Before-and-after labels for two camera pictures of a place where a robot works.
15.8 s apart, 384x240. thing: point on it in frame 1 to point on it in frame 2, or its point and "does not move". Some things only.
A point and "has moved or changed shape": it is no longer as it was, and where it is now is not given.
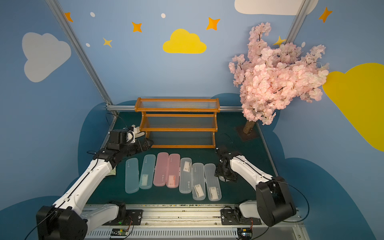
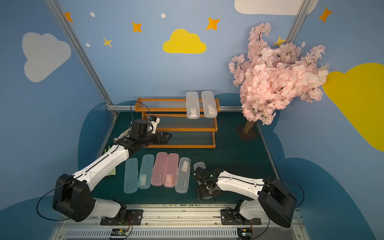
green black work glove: x=113 y=172 does not move
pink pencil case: x=173 y=171 does not move
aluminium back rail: x=132 y=108 does not move
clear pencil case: x=185 y=178 has moved or changed shape
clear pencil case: x=213 y=183 has moved or changed shape
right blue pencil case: x=147 y=171 does not move
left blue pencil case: x=132 y=175 does not move
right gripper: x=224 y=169 to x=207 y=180
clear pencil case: x=221 y=178 has moved or changed shape
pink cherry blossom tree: x=268 y=79 does not move
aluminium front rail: x=187 y=222 does not move
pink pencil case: x=161 y=169 does not move
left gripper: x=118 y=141 to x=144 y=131
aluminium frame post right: x=300 y=17 does not move
